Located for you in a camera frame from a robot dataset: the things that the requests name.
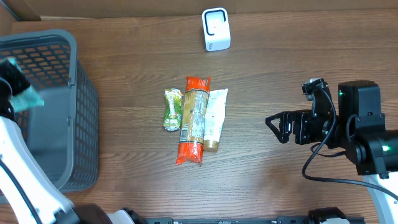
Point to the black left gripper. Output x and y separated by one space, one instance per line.
11 71

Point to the green snack pouch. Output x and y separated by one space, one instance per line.
173 109

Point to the orange pasta package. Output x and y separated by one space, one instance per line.
191 142

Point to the white tube gold cap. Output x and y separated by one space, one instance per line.
214 119

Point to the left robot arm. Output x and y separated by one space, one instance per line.
32 196

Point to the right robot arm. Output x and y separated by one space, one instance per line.
357 126

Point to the teal snack packet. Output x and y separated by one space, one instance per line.
28 99

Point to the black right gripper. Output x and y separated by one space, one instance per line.
300 118

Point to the white barcode scanner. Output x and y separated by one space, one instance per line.
216 29

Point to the grey plastic mesh basket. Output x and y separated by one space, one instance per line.
62 135

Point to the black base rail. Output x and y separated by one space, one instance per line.
329 215

